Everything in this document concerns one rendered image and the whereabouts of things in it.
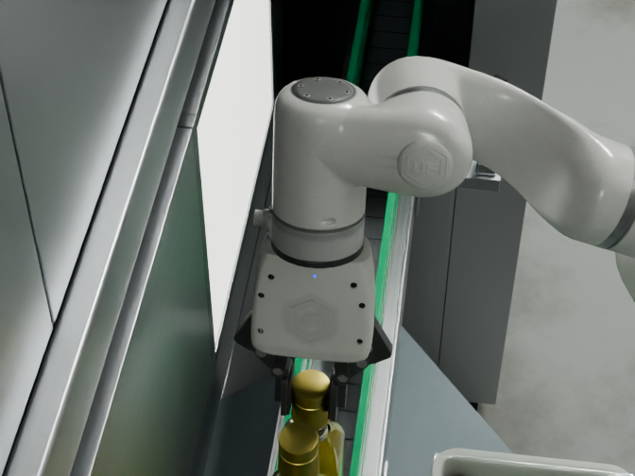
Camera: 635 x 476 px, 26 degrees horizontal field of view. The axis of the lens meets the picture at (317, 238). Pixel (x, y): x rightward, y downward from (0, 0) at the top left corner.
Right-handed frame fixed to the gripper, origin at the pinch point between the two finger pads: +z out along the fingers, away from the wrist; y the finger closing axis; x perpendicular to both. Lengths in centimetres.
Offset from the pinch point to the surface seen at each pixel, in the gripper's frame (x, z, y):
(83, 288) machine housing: -17.8, -20.4, -14.1
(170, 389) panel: -1.6, 0.3, -12.1
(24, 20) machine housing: -23, -42, -15
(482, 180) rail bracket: 66, 13, 14
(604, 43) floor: 228, 58, 44
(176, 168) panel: 4.0, -18.5, -12.5
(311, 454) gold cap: -6.8, 1.4, 1.0
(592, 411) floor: 118, 88, 41
